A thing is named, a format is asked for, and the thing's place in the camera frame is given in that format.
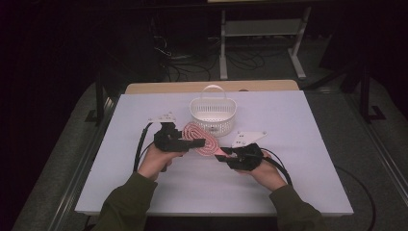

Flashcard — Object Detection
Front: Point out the tangle of floor cables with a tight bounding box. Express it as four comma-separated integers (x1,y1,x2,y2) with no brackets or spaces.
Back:
150,18,268,82

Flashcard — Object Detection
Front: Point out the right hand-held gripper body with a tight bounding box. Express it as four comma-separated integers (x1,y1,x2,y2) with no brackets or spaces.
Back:
224,130,268,171

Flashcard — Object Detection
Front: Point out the black floor cable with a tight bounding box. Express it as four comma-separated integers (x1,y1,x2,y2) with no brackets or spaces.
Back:
334,166,377,231

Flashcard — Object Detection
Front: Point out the right hand-held gripper black cable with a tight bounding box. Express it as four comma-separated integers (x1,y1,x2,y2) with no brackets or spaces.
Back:
260,147,293,188

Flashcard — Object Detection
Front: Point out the white metal stand frame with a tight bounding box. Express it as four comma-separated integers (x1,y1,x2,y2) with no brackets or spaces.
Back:
218,6,313,81

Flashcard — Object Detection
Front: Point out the left hand-held gripper black cable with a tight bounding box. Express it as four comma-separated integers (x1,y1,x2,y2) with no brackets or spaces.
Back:
132,120,156,173

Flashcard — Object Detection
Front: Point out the pink hairbrush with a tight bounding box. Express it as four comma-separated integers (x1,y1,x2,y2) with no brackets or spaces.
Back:
181,121,231,158

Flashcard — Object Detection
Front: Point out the white plastic basket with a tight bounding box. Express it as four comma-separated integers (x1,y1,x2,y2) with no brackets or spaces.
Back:
189,84,238,139

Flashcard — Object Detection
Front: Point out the metal floor rail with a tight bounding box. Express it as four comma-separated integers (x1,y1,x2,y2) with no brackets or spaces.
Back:
347,94,408,206
47,95,127,231

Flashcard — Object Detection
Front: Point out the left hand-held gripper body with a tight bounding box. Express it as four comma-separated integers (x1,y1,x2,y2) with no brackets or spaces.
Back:
147,112,197,154

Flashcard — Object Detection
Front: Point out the hand-held gripper black cable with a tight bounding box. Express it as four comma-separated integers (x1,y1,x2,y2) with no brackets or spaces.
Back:
132,120,156,173
260,147,293,188

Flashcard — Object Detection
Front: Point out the dark metal stand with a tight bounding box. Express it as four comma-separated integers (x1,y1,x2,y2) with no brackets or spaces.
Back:
358,59,388,125

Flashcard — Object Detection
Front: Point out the person's right hand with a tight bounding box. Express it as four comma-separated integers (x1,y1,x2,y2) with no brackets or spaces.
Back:
238,150,288,193

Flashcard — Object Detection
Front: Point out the person's left hand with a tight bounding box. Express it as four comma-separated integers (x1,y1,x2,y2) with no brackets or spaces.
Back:
137,144,187,181

